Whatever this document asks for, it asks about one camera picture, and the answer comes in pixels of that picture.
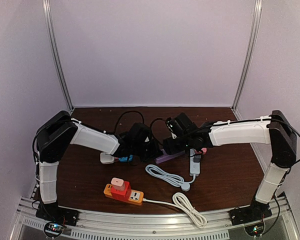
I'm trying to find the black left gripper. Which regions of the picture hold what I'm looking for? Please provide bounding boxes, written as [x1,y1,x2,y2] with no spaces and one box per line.
[132,140,163,164]

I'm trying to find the purple power strip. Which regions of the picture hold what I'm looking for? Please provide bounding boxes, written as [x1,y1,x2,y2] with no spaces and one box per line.
[154,149,185,164]

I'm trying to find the grey small plug adapter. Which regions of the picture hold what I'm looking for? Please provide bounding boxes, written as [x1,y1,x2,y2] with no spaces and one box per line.
[193,155,202,163]

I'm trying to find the light blue power strip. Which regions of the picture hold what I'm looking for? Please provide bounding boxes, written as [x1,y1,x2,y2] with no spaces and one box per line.
[189,148,201,177]

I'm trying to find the pink square plug adapter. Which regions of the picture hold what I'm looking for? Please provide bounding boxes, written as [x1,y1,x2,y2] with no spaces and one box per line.
[194,148,207,155]

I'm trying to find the light pink charger plug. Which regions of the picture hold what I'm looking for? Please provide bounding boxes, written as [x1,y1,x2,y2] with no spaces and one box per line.
[110,177,126,192]

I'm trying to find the orange power strip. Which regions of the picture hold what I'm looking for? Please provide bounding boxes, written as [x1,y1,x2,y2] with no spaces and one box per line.
[103,183,144,206]

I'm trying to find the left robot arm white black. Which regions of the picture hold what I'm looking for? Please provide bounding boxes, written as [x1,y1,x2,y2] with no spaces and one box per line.
[32,110,163,222]

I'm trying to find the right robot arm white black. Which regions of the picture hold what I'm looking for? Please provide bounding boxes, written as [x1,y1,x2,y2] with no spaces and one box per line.
[143,107,300,215]

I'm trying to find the blue square plug adapter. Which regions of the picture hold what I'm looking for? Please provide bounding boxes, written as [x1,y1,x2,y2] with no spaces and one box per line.
[118,155,133,163]

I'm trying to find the white square plug adapter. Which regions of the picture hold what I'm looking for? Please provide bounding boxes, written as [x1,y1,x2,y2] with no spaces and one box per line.
[100,152,115,165]

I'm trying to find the red plug adapter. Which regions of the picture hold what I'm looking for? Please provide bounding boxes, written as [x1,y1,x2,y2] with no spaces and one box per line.
[110,181,132,202]

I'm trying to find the light blue coiled cable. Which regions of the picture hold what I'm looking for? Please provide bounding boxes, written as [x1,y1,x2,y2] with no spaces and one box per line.
[145,163,198,192]

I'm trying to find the white coiled cable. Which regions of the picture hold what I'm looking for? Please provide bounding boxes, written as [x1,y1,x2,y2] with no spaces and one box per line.
[142,192,208,229]

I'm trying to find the aluminium front frame rail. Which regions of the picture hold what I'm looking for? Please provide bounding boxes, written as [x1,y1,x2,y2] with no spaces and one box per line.
[9,197,298,240]

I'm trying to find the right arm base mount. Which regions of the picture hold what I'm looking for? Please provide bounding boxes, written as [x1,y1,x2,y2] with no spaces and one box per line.
[229,200,272,226]

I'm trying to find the right aluminium corner post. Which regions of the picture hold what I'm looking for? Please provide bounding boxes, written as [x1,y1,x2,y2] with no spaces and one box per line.
[231,0,263,112]

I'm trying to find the aluminium corner post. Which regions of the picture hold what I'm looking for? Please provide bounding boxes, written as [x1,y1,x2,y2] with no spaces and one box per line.
[231,0,263,112]
[42,0,75,113]

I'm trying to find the left aluminium corner post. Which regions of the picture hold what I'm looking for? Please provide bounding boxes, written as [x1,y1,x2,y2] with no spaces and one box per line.
[42,0,75,113]

